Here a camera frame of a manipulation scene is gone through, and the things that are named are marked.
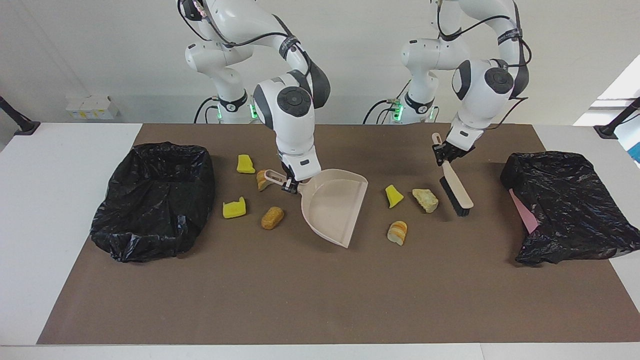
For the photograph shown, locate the beige hand brush black bristles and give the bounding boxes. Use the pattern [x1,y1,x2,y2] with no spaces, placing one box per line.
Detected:
[431,132,475,218]

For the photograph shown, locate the brown toy nugget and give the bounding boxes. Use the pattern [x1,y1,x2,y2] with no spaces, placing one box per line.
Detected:
[261,206,285,231]

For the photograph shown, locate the beige plastic dustpan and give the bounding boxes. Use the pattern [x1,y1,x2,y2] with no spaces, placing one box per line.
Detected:
[263,168,369,249]

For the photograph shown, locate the toy croissant pale underside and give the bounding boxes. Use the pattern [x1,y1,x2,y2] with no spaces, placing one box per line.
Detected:
[412,188,439,214]

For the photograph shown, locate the pink plastic bin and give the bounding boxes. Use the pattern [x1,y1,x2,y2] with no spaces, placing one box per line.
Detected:
[508,188,541,235]

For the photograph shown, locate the black trash bag liner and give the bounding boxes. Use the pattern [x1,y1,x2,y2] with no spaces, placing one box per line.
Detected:
[500,151,640,266]
[90,142,216,264]

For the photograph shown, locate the brown table mat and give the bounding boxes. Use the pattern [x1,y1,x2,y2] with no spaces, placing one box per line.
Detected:
[36,123,640,346]

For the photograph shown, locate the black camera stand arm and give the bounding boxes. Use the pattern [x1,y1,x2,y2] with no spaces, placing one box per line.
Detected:
[594,96,640,140]
[0,95,41,136]

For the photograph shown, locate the white wall socket box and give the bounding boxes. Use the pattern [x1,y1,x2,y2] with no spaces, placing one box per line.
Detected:
[65,95,120,121]

